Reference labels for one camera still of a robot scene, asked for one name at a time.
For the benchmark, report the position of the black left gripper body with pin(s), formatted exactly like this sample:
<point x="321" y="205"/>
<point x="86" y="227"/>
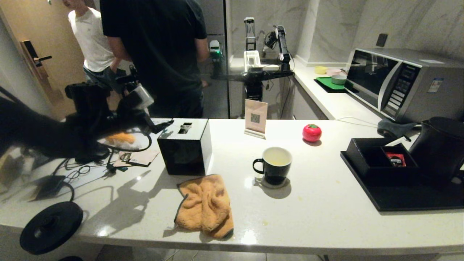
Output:
<point x="136" y="117"/>

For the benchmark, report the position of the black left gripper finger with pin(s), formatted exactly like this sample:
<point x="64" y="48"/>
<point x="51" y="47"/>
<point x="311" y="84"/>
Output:
<point x="161" y="129"/>
<point x="165" y="122"/>

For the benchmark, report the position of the black electric kettle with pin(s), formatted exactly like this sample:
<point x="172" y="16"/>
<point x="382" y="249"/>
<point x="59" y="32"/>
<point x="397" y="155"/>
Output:
<point x="438" y="156"/>

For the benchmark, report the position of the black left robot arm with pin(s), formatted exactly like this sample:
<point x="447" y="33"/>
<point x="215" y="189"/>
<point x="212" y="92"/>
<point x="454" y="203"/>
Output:
<point x="54" y="127"/>

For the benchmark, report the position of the black background robot arm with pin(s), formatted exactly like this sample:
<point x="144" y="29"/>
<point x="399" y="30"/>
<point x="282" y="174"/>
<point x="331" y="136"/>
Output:
<point x="282" y="41"/>

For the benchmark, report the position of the yellow corn cob toy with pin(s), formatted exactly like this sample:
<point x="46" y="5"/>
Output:
<point x="121" y="137"/>

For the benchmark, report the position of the pink flat packet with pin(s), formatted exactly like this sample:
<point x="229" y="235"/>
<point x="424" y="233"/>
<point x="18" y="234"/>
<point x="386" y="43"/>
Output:
<point x="145" y="156"/>

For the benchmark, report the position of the black tissue box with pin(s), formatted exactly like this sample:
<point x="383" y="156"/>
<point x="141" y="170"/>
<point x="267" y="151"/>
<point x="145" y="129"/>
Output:
<point x="185" y="156"/>

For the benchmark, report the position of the black chair armrest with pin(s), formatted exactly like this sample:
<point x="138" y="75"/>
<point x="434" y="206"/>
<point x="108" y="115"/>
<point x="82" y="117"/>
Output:
<point x="127" y="77"/>

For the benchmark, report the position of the person in black shirt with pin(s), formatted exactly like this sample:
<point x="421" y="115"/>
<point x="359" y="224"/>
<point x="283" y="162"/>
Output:
<point x="159" y="54"/>

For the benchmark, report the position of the person in striped shirt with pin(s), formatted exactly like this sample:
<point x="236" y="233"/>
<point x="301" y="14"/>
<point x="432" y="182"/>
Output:
<point x="94" y="43"/>

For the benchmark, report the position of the device with green light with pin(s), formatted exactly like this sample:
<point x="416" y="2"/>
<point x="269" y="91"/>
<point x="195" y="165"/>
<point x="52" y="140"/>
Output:
<point x="216" y="54"/>

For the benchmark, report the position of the orange fluffy towel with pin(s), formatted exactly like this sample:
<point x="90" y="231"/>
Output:
<point x="204" y="206"/>

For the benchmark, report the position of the beige QR code sign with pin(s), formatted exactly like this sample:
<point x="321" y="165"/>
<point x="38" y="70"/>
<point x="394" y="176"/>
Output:
<point x="255" y="116"/>

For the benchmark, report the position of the black background shelf board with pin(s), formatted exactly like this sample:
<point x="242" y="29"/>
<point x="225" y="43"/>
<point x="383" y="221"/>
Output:
<point x="261" y="76"/>

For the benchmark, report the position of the white plastic stand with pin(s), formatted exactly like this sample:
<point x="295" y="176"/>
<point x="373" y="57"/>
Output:
<point x="252" y="59"/>

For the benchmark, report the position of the dark green card box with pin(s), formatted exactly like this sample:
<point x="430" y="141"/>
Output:
<point x="50" y="185"/>

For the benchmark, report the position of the round grey coaster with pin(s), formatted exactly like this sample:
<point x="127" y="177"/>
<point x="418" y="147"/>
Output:
<point x="259" y="182"/>

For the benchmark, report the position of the black mug white inside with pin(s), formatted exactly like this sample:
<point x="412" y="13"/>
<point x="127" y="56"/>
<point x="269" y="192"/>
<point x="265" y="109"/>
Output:
<point x="275" y="175"/>

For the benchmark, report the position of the black round kettle base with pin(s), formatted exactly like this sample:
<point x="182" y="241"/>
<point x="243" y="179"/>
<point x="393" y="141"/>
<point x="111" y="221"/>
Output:
<point x="61" y="217"/>

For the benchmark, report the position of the chrome faucet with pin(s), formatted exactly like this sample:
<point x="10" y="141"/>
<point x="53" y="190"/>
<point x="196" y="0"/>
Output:
<point x="261" y="34"/>

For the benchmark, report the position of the wooden door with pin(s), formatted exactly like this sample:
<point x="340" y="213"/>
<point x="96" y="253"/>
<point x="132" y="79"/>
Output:
<point x="36" y="21"/>

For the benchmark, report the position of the white kitchen base cabinet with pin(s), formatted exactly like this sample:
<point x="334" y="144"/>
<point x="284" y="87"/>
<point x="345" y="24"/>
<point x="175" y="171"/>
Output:
<point x="308" y="101"/>

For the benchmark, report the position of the red tomato toy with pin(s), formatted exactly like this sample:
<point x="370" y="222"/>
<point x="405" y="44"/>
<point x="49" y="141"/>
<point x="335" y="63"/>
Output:
<point x="312" y="133"/>

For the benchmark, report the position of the black rounded floor object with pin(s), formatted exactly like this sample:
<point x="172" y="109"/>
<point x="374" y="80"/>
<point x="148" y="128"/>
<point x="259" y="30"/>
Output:
<point x="70" y="259"/>

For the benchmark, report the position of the yellow bowl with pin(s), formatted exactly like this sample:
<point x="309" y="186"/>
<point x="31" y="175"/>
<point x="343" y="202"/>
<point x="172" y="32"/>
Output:
<point x="320" y="70"/>

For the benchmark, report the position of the green board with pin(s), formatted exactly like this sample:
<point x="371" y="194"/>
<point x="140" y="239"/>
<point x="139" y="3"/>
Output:
<point x="328" y="83"/>

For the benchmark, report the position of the pink bowl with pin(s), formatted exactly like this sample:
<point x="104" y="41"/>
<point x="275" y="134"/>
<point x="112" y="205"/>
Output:
<point x="334" y="71"/>

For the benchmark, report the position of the grey green bowl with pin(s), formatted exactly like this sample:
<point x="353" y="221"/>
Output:
<point x="339" y="79"/>

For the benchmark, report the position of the black compartment organizer box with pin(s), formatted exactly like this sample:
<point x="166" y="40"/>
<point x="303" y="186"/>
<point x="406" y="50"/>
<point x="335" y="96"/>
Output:
<point x="366" y="159"/>

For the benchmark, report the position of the grey blue rag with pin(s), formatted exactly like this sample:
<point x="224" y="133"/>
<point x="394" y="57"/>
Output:
<point x="393" y="127"/>

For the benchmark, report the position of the white stick sachet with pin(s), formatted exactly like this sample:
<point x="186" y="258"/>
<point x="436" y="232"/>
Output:
<point x="398" y="140"/>

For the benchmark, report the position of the red sachet packet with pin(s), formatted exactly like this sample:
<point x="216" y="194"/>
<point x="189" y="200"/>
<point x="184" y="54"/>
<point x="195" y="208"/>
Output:
<point x="396" y="159"/>

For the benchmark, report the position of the large black serving tray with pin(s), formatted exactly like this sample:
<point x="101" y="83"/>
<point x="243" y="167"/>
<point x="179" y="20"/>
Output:
<point x="398" y="197"/>

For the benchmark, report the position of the silver microwave oven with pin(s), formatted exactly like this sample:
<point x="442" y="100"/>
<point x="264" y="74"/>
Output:
<point x="417" y="90"/>

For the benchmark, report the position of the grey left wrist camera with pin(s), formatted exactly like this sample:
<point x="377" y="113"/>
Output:
<point x="139" y="96"/>

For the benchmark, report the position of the dark wall socket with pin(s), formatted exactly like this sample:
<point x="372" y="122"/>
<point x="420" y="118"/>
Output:
<point x="381" y="40"/>

